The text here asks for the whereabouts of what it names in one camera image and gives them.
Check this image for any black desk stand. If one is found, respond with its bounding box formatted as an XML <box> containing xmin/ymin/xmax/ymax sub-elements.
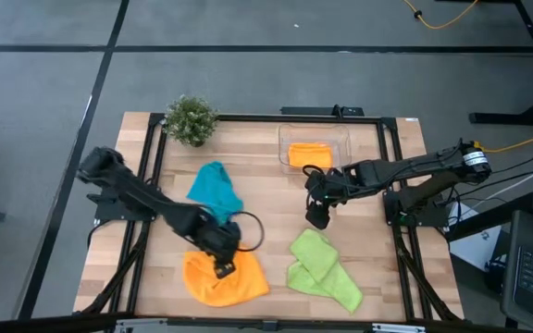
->
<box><xmin>435</xmin><ymin>0</ymin><xmax>533</xmax><ymax>127</ymax></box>

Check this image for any clear plastic bin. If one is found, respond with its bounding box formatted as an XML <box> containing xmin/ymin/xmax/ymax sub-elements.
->
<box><xmin>278</xmin><ymin>122</ymin><xmax>353</xmax><ymax>176</ymax></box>

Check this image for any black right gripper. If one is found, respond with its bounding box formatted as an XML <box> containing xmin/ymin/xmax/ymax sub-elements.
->
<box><xmin>304</xmin><ymin>167</ymin><xmax>344</xmax><ymax>231</ymax></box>

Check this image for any small green potted plant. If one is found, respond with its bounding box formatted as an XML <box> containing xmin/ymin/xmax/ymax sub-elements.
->
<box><xmin>160</xmin><ymin>94</ymin><xmax>220</xmax><ymax>148</ymax></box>

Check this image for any green microfiber towel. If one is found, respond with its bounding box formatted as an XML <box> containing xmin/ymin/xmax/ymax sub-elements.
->
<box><xmin>287</xmin><ymin>228</ymin><xmax>364</xmax><ymax>315</ymax></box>

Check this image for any silver bracket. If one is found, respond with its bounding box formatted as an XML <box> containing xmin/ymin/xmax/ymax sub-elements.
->
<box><xmin>371</xmin><ymin>322</ymin><xmax>428</xmax><ymax>333</ymax></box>
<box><xmin>113</xmin><ymin>317</ymin><xmax>168</xmax><ymax>333</ymax></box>

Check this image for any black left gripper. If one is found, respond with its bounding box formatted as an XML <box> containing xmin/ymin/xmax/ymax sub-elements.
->
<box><xmin>192</xmin><ymin>214</ymin><xmax>242</xmax><ymax>280</ymax></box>

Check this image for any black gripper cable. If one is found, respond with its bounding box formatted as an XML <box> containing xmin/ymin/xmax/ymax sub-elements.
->
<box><xmin>302</xmin><ymin>164</ymin><xmax>328</xmax><ymax>186</ymax></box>
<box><xmin>228</xmin><ymin>211</ymin><xmax>267</xmax><ymax>253</ymax></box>

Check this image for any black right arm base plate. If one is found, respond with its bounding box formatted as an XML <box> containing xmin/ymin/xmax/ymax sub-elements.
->
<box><xmin>383</xmin><ymin>189</ymin><xmax>449</xmax><ymax>228</ymax></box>

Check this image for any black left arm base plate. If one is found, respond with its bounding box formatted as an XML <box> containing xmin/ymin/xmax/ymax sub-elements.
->
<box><xmin>85</xmin><ymin>182</ymin><xmax>162</xmax><ymax>223</ymax></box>

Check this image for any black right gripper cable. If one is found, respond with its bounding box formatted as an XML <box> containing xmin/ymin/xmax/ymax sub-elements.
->
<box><xmin>302</xmin><ymin>164</ymin><xmax>328</xmax><ymax>186</ymax></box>

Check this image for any black crossbar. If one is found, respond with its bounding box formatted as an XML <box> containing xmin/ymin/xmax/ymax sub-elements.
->
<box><xmin>0</xmin><ymin>313</ymin><xmax>533</xmax><ymax>333</ymax></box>

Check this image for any white cardboard box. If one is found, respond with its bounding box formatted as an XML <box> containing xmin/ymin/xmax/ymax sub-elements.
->
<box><xmin>448</xmin><ymin>202</ymin><xmax>502</xmax><ymax>273</ymax></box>

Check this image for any large orange microfiber towel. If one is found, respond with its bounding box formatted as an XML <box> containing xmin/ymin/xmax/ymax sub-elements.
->
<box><xmin>181</xmin><ymin>247</ymin><xmax>271</xmax><ymax>308</ymax></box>

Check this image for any white cable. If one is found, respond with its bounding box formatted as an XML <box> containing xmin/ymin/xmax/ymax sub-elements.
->
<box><xmin>472</xmin><ymin>154</ymin><xmax>533</xmax><ymax>210</ymax></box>

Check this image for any yellow floor cable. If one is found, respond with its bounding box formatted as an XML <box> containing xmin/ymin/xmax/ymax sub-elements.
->
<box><xmin>478</xmin><ymin>136</ymin><xmax>533</xmax><ymax>154</ymax></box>
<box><xmin>403</xmin><ymin>0</ymin><xmax>480</xmax><ymax>31</ymax></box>

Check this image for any teal microfiber towel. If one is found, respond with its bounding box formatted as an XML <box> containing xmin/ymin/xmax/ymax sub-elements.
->
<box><xmin>186</xmin><ymin>160</ymin><xmax>244</xmax><ymax>228</ymax></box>

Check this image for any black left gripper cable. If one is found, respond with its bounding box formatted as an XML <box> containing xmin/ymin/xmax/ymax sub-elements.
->
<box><xmin>228</xmin><ymin>211</ymin><xmax>267</xmax><ymax>253</ymax></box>

